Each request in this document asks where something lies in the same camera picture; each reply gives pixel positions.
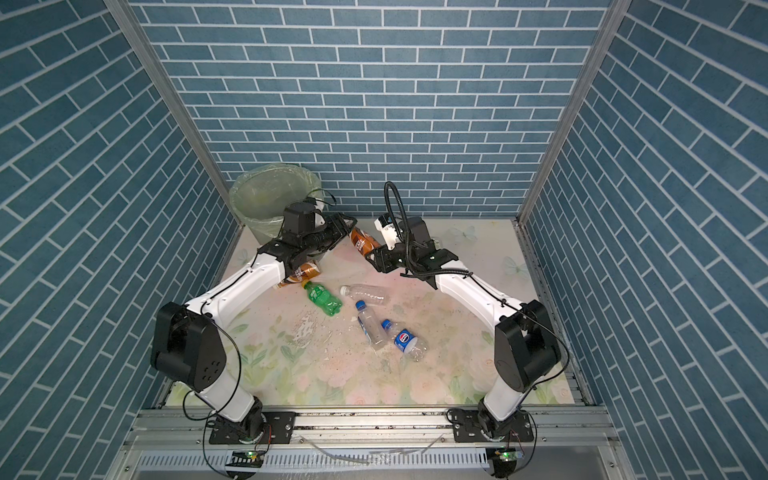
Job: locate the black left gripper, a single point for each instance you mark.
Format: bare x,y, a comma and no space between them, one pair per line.
339,229

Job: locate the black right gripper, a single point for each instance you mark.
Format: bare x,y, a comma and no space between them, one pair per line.
382,262

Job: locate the brown Nescafe coffee bottle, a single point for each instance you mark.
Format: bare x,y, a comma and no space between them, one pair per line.
363,242

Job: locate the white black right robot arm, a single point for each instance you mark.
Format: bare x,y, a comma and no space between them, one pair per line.
525,345

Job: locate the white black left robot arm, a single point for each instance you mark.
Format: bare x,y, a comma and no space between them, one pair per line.
187,346

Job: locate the brown coffee bottle near bin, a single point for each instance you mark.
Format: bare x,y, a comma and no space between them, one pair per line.
305,272

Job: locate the mesh bin with green bag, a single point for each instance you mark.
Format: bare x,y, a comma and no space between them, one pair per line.
260,196

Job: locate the crushed clear bottle white cap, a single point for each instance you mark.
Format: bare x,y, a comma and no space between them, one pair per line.
371,295

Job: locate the green soda bottle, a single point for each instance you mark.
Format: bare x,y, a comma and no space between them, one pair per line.
321,297

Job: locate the clear bottle blue cap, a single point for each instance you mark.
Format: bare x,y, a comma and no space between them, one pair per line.
371,325

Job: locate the Pepsi bottle blue label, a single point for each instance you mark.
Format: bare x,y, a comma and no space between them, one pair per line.
405,340

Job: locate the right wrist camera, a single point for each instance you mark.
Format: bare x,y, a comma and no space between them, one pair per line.
386,225

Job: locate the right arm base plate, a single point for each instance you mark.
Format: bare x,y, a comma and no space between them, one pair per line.
478,425

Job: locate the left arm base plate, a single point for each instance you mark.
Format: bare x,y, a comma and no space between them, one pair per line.
273,427

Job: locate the aluminium mounting rail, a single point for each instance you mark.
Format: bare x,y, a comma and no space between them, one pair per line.
359,427

